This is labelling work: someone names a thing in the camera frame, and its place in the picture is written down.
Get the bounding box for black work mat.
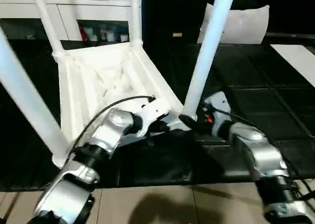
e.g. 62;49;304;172
0;37;315;191

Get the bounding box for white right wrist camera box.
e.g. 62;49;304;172
203;91;232;122

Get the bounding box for white glass-door cabinet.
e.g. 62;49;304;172
0;0;143;42

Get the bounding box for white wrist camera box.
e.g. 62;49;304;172
203;91;232;122
135;98;171;138

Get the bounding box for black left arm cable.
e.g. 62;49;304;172
66;95;156;160

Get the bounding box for white plastic table top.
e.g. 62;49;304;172
51;41;198;168

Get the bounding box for white flat board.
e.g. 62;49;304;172
271;44;315;76

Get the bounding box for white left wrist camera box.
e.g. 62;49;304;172
135;98;171;138

